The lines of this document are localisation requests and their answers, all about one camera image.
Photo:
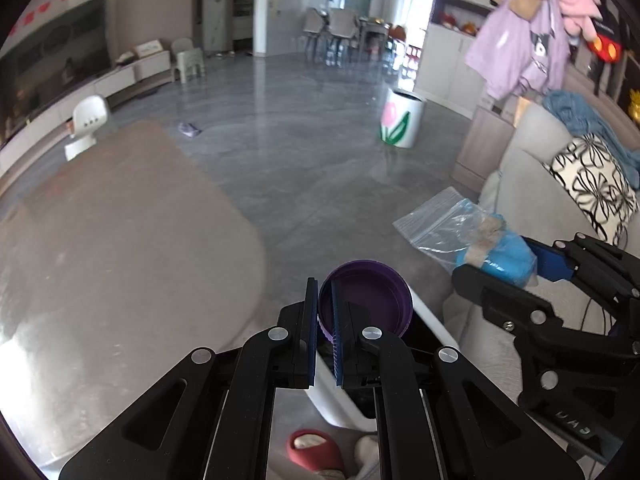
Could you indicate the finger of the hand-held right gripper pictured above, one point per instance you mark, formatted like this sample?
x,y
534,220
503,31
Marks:
x,y
550,262
500,295

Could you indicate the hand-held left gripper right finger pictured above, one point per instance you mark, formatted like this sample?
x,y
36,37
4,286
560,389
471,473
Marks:
x,y
337,342

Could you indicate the grey dining chair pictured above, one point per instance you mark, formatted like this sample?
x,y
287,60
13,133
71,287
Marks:
x,y
316,22
344,25

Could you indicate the brown side cabinet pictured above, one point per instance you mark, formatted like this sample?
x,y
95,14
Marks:
x,y
482,145

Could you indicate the purple plastic cap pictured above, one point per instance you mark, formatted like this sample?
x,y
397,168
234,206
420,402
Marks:
x,y
375,295

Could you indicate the large flat television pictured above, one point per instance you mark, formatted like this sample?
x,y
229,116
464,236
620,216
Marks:
x,y
50,70

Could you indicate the white plastic chair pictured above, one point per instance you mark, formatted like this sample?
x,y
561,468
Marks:
x,y
90,115

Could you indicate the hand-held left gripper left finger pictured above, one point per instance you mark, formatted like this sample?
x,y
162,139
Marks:
x,y
312,332

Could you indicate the purple hanging jacket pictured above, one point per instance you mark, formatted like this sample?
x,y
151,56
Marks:
x,y
510,50

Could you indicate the red slipper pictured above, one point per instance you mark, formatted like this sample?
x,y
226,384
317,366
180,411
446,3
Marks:
x,y
320,460

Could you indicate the small purple cloth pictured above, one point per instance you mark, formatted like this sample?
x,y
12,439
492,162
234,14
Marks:
x,y
190,130

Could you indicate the white television cabinet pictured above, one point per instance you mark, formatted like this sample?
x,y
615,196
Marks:
x,y
150,67

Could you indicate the black white flower pillow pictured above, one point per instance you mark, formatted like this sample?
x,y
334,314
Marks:
x,y
595,185

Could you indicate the blue knitted blanket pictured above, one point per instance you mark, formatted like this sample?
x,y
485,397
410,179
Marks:
x,y
585,115

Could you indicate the light grey slipper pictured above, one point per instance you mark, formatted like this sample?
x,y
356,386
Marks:
x,y
367,457

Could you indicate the dining table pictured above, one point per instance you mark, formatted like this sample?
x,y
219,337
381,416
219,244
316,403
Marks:
x,y
374,27

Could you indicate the white wall cabinet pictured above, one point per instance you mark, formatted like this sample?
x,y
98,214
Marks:
x,y
450,70

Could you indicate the light grey sofa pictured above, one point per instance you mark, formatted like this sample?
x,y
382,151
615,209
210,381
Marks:
x,y
525,175

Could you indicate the white tulip print bin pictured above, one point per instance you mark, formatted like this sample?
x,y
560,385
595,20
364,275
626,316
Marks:
x,y
400,120

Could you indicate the white trash bin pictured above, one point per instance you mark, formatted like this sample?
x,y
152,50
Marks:
x,y
432,322

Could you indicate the stacked white child stools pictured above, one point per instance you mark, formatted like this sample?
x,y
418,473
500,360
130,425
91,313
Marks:
x,y
189,60

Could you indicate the blue clay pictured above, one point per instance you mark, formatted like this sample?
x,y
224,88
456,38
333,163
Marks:
x,y
510,260

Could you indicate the open cardboard box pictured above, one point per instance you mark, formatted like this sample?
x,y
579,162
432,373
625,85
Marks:
x,y
147,49

